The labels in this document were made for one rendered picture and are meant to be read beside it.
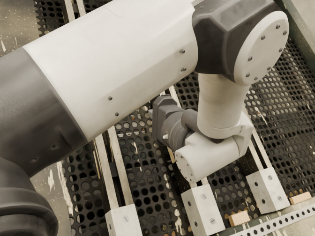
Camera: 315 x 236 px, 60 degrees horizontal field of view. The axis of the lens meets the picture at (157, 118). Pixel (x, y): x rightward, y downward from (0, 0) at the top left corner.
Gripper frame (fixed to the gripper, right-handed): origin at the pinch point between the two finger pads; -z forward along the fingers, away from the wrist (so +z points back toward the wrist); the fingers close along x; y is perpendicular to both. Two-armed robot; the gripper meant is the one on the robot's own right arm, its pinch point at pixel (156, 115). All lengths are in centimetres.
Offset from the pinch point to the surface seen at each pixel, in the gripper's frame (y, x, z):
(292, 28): -99, 23, -43
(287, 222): -37, -33, 16
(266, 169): -36.5, -20.1, 6.3
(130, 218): 10.2, -22.1, 8.4
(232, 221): -21.3, -32.0, 10.0
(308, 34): -103, 21, -36
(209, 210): -11.5, -24.7, 10.8
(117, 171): 10.4, -13.8, 0.0
